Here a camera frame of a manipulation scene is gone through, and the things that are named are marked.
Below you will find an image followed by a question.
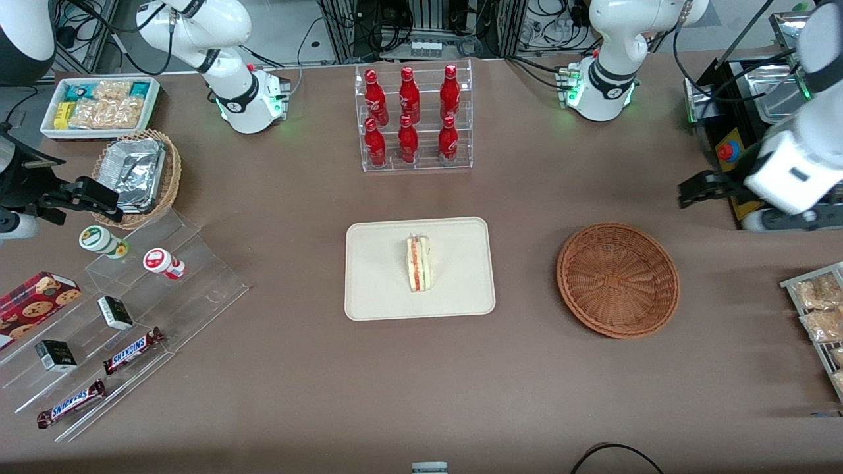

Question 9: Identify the triangle sandwich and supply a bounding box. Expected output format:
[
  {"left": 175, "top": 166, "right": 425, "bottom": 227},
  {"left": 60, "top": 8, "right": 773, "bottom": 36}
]
[{"left": 406, "top": 233, "right": 433, "bottom": 293}]

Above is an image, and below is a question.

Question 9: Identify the light tan wicker basket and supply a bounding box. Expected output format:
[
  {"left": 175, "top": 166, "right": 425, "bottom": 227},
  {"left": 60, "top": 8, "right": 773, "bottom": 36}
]
[{"left": 91, "top": 129, "right": 182, "bottom": 230}]

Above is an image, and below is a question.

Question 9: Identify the brown round wicker basket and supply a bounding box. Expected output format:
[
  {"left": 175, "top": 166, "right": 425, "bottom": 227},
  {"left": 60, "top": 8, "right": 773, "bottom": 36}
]
[{"left": 557, "top": 223, "right": 680, "bottom": 340}]

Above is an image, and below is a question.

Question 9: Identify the beige rectangular tray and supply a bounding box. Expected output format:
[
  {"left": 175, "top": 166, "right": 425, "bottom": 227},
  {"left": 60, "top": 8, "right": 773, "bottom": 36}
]
[{"left": 344, "top": 217, "right": 497, "bottom": 322}]

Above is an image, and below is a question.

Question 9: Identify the stack of foil trays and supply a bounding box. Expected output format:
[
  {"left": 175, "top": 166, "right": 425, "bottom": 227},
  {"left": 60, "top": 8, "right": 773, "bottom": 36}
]
[{"left": 100, "top": 137, "right": 167, "bottom": 213}]

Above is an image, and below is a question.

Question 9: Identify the green lid yogurt cup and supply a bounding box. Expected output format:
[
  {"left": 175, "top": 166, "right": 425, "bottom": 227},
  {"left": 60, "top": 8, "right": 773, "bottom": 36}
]
[{"left": 79, "top": 225, "right": 130, "bottom": 259}]

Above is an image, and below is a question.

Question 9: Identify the white rectangular snack bin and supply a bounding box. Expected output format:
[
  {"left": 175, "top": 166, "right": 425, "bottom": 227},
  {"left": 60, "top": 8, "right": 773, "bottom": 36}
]
[{"left": 40, "top": 77, "right": 161, "bottom": 141}]

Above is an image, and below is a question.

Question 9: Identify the black food warmer machine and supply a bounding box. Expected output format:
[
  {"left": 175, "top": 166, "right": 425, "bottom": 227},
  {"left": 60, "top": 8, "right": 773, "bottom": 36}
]
[{"left": 684, "top": 10, "right": 843, "bottom": 231}]

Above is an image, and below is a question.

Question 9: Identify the clear bag of crackers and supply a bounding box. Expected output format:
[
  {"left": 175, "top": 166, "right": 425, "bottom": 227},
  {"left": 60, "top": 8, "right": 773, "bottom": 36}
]
[
  {"left": 69, "top": 97, "right": 144, "bottom": 130},
  {"left": 92, "top": 80, "right": 133, "bottom": 101}
]

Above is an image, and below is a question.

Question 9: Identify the red lid yogurt cup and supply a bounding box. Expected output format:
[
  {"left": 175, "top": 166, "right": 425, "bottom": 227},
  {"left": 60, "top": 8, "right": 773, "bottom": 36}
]
[{"left": 143, "top": 248, "right": 186, "bottom": 280}]

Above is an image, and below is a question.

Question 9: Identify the red plaid cookie box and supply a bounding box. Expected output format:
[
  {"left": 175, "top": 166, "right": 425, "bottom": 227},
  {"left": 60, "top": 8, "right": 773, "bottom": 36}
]
[{"left": 0, "top": 271, "right": 82, "bottom": 351}]

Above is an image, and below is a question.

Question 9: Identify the small dark green box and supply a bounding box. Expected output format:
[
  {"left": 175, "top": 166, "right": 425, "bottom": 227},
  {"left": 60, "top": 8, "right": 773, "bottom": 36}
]
[
  {"left": 97, "top": 296, "right": 134, "bottom": 330},
  {"left": 35, "top": 340, "right": 78, "bottom": 373}
]

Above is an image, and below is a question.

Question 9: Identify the clear acrylic step display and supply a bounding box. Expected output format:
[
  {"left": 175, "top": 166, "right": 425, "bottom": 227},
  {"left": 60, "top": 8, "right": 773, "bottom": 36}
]
[{"left": 0, "top": 209, "right": 250, "bottom": 443}]

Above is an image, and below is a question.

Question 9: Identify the Snickers chocolate bar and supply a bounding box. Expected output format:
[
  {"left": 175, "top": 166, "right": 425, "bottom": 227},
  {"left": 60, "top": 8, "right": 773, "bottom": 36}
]
[
  {"left": 36, "top": 379, "right": 107, "bottom": 429},
  {"left": 102, "top": 327, "right": 165, "bottom": 376}
]

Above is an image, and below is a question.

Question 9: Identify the red cola bottle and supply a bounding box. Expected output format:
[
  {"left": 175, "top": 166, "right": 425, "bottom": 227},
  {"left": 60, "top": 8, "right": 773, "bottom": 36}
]
[
  {"left": 397, "top": 114, "right": 420, "bottom": 164},
  {"left": 398, "top": 66, "right": 421, "bottom": 123},
  {"left": 364, "top": 117, "right": 388, "bottom": 167},
  {"left": 364, "top": 69, "right": 389, "bottom": 126},
  {"left": 438, "top": 115, "right": 460, "bottom": 165},
  {"left": 439, "top": 64, "right": 461, "bottom": 121}
]

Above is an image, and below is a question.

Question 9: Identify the clear acrylic bottle rack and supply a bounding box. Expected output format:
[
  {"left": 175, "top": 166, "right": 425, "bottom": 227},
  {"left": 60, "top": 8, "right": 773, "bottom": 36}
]
[{"left": 354, "top": 59, "right": 474, "bottom": 173}]

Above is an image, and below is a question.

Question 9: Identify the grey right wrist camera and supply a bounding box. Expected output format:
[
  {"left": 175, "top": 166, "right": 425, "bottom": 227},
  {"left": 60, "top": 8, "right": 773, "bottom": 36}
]
[{"left": 0, "top": 209, "right": 39, "bottom": 241}]

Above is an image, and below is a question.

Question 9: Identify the grey wire rack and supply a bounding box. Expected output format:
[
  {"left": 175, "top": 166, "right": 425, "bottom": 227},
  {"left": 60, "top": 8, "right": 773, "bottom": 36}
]
[{"left": 779, "top": 262, "right": 843, "bottom": 404}]

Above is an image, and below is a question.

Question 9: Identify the black looped cable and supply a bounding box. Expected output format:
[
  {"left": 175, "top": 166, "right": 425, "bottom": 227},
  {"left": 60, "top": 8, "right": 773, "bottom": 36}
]
[{"left": 570, "top": 443, "right": 666, "bottom": 474}]

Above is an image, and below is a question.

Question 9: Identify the aluminium equipment frame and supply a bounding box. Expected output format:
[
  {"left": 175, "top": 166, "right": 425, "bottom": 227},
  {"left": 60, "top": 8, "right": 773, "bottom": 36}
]
[{"left": 316, "top": 0, "right": 528, "bottom": 63}]

